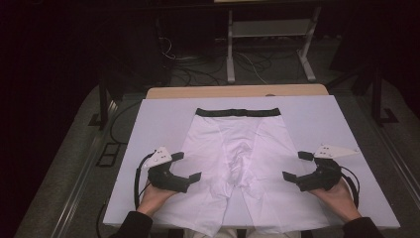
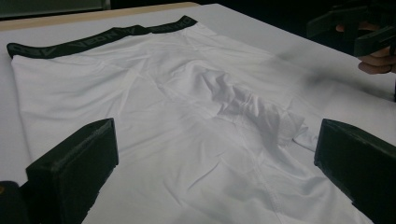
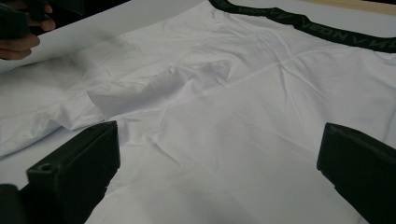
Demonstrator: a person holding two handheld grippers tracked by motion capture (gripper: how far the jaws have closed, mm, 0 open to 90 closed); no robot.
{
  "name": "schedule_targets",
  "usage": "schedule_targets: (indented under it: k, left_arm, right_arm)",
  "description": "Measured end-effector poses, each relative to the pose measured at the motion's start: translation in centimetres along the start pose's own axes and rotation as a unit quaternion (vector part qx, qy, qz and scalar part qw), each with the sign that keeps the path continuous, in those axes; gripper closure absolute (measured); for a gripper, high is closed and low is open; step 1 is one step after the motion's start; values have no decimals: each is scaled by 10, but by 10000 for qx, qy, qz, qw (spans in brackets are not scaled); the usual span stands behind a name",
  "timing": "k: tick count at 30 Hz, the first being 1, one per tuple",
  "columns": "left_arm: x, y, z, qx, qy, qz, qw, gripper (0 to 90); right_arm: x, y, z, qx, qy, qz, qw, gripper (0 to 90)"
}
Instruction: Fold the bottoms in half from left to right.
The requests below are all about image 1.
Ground black floor cables bundle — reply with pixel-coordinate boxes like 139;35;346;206
169;49;300;87

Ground person's left hand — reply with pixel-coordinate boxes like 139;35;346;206
136;181;180;218

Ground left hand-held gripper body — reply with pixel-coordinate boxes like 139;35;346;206
143;147;191;193

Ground white pants with black waistband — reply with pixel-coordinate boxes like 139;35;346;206
152;107;335;238

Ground white board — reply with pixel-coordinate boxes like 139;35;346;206
102;94;401;231

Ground thin white floor cable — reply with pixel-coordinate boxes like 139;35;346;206
236;52;269;85

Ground black metal stand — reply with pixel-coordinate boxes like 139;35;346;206
87;77;121;131
369;63;400;127

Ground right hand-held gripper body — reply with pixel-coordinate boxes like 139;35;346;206
296;143;361;192

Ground wooden table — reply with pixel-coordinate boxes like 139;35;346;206
146;83;330;100

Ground white metal stand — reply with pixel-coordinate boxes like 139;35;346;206
225;5;323;84

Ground person's right hand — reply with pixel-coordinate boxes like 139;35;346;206
308;178;363;223

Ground metal floor rail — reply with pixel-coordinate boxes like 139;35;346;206
49;98;120;238

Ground black floor cable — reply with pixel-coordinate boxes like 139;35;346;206
109;99;144;145

